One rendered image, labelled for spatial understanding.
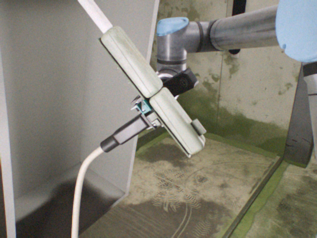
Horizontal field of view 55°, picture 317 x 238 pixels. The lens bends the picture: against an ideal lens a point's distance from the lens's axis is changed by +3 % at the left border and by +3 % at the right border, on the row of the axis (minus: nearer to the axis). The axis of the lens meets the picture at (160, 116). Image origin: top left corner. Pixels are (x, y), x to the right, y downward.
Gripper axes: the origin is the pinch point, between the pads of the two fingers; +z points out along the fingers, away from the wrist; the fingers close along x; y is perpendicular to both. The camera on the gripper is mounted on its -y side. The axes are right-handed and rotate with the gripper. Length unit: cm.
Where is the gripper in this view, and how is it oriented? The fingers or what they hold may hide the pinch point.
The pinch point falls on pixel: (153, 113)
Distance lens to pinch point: 62.9
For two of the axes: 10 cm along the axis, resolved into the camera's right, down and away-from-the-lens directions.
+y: -7.8, 4.9, 3.9
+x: -5.9, -7.8, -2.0
